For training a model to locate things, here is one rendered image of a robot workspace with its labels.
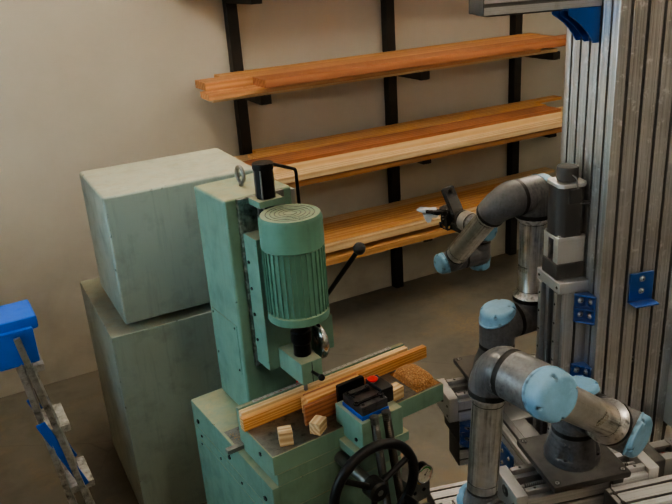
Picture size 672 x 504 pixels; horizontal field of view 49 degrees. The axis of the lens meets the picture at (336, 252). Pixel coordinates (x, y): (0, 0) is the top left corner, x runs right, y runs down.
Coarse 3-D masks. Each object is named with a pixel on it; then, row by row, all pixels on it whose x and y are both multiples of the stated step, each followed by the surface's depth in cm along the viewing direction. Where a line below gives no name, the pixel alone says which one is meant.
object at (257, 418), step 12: (420, 348) 242; (384, 360) 236; (396, 360) 237; (408, 360) 240; (360, 372) 230; (372, 372) 233; (384, 372) 236; (300, 396) 220; (264, 408) 215; (276, 408) 216; (288, 408) 218; (300, 408) 221; (240, 420) 212; (252, 420) 212; (264, 420) 215
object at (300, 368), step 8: (288, 344) 223; (280, 352) 221; (288, 352) 218; (312, 352) 218; (280, 360) 223; (288, 360) 218; (296, 360) 214; (304, 360) 214; (312, 360) 213; (320, 360) 215; (288, 368) 219; (296, 368) 214; (304, 368) 212; (312, 368) 214; (320, 368) 215; (296, 376) 216; (304, 376) 213; (312, 376) 215; (304, 384) 214
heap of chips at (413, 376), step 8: (400, 368) 234; (408, 368) 232; (416, 368) 231; (400, 376) 232; (408, 376) 229; (416, 376) 228; (424, 376) 228; (432, 376) 230; (408, 384) 228; (416, 384) 226; (424, 384) 227; (432, 384) 228
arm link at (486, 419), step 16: (496, 352) 166; (480, 368) 168; (480, 384) 169; (480, 400) 171; (496, 400) 170; (480, 416) 173; (496, 416) 173; (480, 432) 175; (496, 432) 174; (480, 448) 176; (496, 448) 176; (480, 464) 177; (496, 464) 178; (480, 480) 179; (496, 480) 180; (464, 496) 185; (480, 496) 180; (496, 496) 182
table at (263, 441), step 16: (400, 400) 222; (416, 400) 225; (432, 400) 228; (288, 416) 218; (240, 432) 217; (256, 432) 211; (272, 432) 211; (304, 432) 210; (336, 432) 210; (256, 448) 208; (272, 448) 204; (288, 448) 203; (304, 448) 205; (320, 448) 208; (352, 448) 206; (272, 464) 201; (288, 464) 204
